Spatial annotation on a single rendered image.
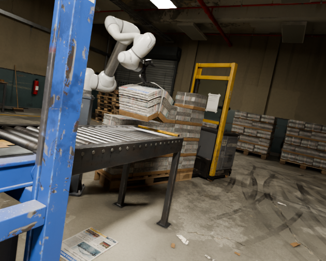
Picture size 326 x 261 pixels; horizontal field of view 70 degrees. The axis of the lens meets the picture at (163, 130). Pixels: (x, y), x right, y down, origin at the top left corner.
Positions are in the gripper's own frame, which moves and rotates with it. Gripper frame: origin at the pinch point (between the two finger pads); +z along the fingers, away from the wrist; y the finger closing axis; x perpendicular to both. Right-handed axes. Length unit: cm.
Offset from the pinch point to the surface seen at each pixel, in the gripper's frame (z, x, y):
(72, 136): -114, 53, 46
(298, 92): 728, 112, -160
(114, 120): 39, -60, 49
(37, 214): -121, 53, 68
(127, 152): -56, 33, 57
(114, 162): -66, 33, 62
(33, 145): -104, 21, 57
